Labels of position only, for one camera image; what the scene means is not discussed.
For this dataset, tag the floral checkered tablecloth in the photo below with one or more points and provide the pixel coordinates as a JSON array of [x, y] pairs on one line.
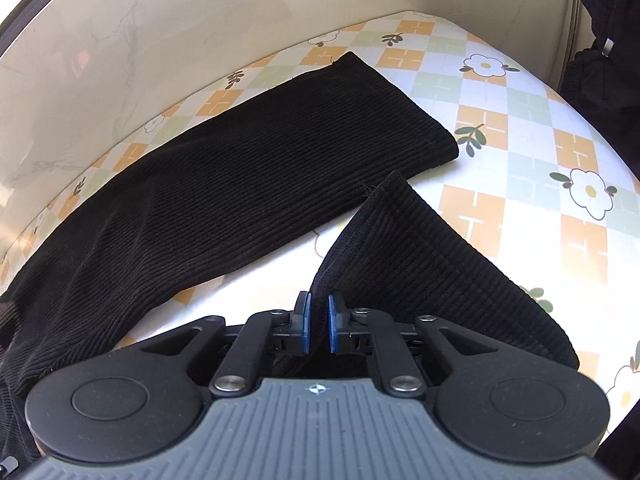
[[525, 110]]

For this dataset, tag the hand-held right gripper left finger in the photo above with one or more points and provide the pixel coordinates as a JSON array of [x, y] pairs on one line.
[[305, 327]]

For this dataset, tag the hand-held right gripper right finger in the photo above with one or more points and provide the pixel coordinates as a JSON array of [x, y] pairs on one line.
[[333, 327]]

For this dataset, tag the black garment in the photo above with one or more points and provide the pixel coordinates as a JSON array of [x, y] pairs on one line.
[[607, 20]]

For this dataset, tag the dark framed window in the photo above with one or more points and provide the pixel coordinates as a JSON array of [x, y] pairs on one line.
[[22, 2]]

